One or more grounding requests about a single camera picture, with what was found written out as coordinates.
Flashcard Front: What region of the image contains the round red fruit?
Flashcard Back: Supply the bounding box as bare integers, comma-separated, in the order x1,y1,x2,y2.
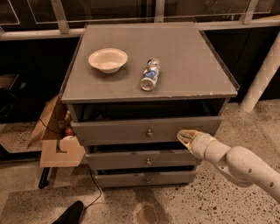
65,127,74,136

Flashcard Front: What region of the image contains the grey wooden drawer cabinet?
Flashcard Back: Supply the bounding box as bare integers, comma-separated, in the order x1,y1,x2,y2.
61,23,238,179

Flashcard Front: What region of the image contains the grey middle drawer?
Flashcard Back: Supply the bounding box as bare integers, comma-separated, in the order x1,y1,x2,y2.
86,150,200,170

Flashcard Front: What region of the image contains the clear plastic water bottle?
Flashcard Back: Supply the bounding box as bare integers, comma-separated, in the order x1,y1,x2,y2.
140,58,160,91

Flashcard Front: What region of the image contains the grey drawer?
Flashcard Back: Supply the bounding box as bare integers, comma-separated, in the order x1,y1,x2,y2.
86,150,200,170
72,116,221,145
95,171,196,188

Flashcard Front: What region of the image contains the black table leg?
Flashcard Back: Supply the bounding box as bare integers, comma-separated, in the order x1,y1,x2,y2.
38,167,50,189

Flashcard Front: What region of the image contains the grey top drawer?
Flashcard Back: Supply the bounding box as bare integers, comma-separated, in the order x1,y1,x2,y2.
72,116,221,145

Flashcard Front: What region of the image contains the black cable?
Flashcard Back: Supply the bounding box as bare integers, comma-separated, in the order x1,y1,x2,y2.
84,165,103,210

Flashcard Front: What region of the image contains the white paper bowl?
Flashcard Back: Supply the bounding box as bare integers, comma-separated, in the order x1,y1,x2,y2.
88,48,128,74

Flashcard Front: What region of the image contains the brown cardboard box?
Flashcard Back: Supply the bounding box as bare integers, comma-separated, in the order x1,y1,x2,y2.
28,95,85,167

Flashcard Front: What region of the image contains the grey bottom drawer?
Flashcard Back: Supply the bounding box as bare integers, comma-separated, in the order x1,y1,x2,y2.
95,171,196,188

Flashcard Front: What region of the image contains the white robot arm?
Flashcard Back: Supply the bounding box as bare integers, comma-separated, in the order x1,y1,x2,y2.
177,129,280,203

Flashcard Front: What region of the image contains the white diagonal pole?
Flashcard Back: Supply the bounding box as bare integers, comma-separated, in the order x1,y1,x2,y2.
240,32,280,113

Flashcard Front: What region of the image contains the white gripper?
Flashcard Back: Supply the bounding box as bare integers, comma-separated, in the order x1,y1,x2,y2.
177,129,215,159

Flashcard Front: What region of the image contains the black shoe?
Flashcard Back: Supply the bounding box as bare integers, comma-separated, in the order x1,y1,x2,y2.
52,200,84,224

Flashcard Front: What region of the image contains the metal window railing frame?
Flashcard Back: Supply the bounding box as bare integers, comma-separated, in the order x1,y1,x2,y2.
0,0,280,41

